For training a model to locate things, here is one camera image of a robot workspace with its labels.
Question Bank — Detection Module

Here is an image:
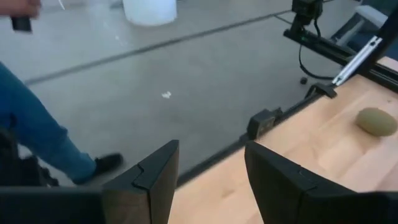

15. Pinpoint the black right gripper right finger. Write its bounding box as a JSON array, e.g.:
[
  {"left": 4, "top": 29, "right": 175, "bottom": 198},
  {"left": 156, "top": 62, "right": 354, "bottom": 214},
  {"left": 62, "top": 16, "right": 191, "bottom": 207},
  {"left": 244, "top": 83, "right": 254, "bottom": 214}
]
[{"left": 244, "top": 141, "right": 398, "bottom": 224}]

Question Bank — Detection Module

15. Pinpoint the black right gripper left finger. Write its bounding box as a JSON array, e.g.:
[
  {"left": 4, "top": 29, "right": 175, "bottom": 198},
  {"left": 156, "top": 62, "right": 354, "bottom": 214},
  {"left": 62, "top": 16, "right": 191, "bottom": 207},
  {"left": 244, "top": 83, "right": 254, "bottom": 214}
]
[{"left": 0, "top": 139, "right": 180, "bottom": 224}]

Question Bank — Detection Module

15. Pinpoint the black flat foot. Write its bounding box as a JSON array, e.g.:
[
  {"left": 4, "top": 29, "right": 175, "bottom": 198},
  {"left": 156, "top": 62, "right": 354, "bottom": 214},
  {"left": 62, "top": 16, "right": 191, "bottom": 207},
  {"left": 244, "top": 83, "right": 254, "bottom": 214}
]
[{"left": 306, "top": 82, "right": 338, "bottom": 100}]

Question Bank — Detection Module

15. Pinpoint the brown kiwi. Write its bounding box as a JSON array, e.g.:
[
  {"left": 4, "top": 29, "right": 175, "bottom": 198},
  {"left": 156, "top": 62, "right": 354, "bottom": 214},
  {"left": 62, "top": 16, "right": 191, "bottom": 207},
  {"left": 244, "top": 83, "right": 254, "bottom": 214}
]
[{"left": 355, "top": 107, "right": 398, "bottom": 138}]

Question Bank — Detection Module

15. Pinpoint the person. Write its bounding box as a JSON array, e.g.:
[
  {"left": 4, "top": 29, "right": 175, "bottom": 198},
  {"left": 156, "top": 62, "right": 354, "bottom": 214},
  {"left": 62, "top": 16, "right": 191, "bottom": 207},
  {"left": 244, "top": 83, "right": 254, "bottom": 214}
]
[{"left": 0, "top": 60, "right": 124, "bottom": 187}]

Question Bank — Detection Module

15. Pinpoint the white cylinder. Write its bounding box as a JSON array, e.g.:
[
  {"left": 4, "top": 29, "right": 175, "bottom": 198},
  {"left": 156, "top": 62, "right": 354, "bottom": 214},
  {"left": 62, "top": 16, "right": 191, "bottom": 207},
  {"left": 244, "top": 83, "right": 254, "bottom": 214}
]
[{"left": 122, "top": 0, "right": 178, "bottom": 26}]

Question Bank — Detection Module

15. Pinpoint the black handheld object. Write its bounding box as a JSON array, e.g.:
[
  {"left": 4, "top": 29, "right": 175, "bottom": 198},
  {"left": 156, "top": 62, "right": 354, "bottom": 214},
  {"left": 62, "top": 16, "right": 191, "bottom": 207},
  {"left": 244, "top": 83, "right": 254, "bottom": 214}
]
[{"left": 11, "top": 15, "right": 32, "bottom": 32}]

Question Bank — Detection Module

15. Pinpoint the person's hand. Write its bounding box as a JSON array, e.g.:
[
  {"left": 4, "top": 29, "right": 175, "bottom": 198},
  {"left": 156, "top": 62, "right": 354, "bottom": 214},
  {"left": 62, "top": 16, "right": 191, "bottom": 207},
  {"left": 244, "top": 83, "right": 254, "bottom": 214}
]
[{"left": 0, "top": 0, "right": 42, "bottom": 18}]

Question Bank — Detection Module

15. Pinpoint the black frame clamp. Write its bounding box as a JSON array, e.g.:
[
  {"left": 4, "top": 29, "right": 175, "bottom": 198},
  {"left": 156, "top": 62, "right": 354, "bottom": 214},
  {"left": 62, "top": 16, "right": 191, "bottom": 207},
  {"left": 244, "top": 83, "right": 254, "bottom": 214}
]
[{"left": 247, "top": 107, "right": 283, "bottom": 141}]

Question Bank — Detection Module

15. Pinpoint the silver aluminium bracket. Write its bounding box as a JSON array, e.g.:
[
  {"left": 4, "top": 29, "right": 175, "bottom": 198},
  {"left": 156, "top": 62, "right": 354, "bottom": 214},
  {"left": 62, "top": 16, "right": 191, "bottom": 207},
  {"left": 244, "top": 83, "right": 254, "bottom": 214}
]
[{"left": 331, "top": 35, "right": 383, "bottom": 87}]

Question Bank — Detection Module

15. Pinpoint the black table-level camera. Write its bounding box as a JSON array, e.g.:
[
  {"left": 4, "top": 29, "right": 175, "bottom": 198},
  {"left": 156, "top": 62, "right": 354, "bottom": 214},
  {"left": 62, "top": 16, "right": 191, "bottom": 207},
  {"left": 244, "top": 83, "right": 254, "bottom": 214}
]
[{"left": 290, "top": 0, "right": 324, "bottom": 35}]

